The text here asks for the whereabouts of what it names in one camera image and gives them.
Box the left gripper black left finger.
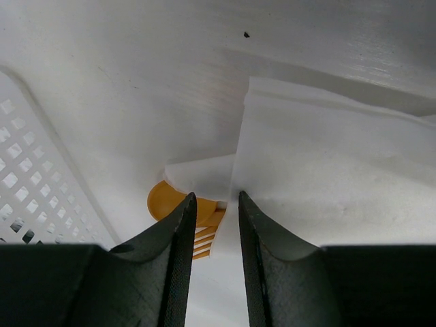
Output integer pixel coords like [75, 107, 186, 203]
[1, 193, 197, 326]

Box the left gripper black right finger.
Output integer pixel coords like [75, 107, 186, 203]
[238, 192, 435, 326]

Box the orange plastic fork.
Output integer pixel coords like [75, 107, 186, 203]
[193, 226, 218, 260]

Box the orange plastic spoon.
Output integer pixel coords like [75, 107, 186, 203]
[147, 181, 223, 228]

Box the large white plastic basket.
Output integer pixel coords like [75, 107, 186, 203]
[1, 66, 121, 249]

